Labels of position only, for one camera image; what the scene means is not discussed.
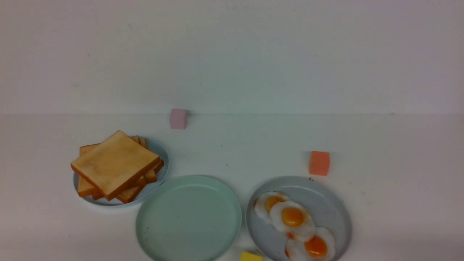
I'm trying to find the fried egg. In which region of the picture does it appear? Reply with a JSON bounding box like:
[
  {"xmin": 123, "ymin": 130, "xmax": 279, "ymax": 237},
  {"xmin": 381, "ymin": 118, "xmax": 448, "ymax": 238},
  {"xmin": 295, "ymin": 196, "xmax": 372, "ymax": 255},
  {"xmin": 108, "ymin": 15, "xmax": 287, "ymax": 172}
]
[
  {"xmin": 253, "ymin": 191, "xmax": 290, "ymax": 224},
  {"xmin": 284, "ymin": 227, "xmax": 336, "ymax": 261},
  {"xmin": 269, "ymin": 200, "xmax": 315, "ymax": 242}
]

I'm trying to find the orange cube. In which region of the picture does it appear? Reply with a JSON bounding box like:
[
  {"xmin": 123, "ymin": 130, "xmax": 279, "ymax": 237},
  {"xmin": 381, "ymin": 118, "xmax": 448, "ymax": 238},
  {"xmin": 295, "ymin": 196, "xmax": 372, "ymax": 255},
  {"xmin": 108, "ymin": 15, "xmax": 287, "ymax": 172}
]
[{"xmin": 309, "ymin": 151, "xmax": 330, "ymax": 177}]

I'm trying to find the pink cube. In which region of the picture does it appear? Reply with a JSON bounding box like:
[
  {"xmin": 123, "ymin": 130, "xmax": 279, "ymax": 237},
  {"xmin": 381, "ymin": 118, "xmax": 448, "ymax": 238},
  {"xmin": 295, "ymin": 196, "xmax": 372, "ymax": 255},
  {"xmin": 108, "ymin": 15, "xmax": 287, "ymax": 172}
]
[{"xmin": 169, "ymin": 108, "xmax": 188, "ymax": 129}]

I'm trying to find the yellow cube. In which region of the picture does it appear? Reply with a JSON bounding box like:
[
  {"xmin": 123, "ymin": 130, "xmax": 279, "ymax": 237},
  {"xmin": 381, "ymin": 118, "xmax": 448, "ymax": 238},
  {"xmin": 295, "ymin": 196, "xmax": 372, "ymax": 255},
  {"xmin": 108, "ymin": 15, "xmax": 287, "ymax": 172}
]
[{"xmin": 239, "ymin": 251, "xmax": 264, "ymax": 261}]

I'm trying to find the grey-blue egg plate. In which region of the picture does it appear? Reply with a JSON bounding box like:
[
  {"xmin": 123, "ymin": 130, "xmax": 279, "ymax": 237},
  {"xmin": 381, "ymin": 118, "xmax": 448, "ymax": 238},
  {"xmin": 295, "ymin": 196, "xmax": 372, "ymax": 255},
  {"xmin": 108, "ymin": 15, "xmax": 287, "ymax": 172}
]
[{"xmin": 245, "ymin": 176, "xmax": 352, "ymax": 261}]

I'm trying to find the light blue bread plate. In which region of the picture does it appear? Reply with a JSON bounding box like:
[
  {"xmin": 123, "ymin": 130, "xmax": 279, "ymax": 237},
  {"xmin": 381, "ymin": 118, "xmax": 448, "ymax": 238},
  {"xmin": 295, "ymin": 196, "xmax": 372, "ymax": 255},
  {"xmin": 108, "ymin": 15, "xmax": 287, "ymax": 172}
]
[{"xmin": 73, "ymin": 136, "xmax": 169, "ymax": 208}]

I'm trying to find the mint green plate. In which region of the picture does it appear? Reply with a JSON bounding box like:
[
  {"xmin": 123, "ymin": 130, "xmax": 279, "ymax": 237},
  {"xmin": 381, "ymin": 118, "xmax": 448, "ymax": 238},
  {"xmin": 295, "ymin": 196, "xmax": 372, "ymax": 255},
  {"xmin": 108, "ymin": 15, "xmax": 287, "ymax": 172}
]
[{"xmin": 135, "ymin": 175, "xmax": 242, "ymax": 261}]

